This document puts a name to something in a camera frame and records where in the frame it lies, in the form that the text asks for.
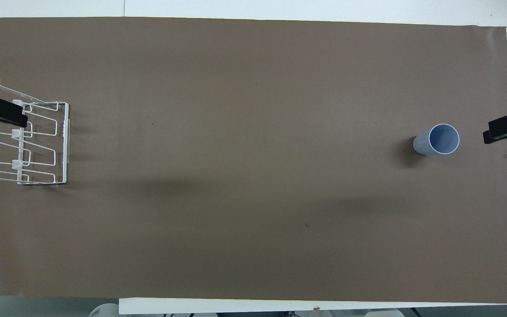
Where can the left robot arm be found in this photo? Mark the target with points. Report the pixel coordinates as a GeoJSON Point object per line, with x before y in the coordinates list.
{"type": "Point", "coordinates": [104, 311]}

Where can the light blue plastic cup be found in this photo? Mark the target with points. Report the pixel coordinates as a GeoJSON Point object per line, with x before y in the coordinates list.
{"type": "Point", "coordinates": [421, 144]}

